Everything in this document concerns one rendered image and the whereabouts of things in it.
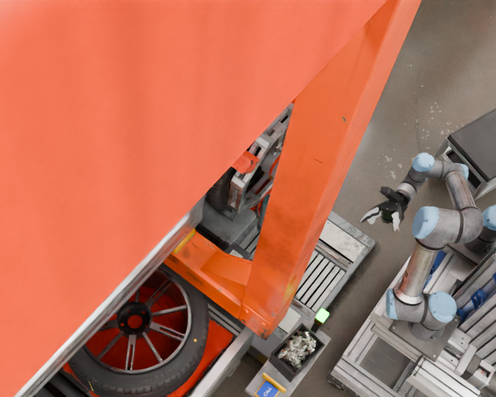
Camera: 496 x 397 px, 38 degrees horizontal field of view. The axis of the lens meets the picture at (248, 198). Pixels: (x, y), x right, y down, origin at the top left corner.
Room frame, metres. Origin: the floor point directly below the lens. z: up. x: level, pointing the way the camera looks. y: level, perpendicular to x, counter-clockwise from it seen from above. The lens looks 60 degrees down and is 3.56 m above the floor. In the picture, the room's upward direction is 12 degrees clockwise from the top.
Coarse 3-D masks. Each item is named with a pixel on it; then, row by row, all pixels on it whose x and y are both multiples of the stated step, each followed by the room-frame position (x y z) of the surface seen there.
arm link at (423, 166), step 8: (416, 160) 1.64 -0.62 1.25; (424, 160) 1.64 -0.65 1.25; (432, 160) 1.65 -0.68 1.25; (416, 168) 1.62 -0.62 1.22; (424, 168) 1.61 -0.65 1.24; (432, 168) 1.63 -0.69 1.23; (440, 168) 1.64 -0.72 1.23; (416, 176) 1.61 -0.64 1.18; (424, 176) 1.61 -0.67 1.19; (432, 176) 1.61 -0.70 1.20
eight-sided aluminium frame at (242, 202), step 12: (288, 108) 1.85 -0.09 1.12; (276, 120) 1.78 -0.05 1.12; (288, 120) 1.80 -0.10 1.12; (264, 132) 1.71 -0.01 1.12; (276, 132) 1.72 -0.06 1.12; (264, 144) 1.66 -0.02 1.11; (264, 156) 1.64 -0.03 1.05; (240, 180) 1.54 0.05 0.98; (264, 180) 1.79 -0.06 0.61; (240, 192) 1.52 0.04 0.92; (252, 192) 1.71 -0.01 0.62; (264, 192) 1.72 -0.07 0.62; (228, 204) 1.54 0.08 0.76; (240, 204) 1.53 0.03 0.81; (252, 204) 1.63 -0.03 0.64
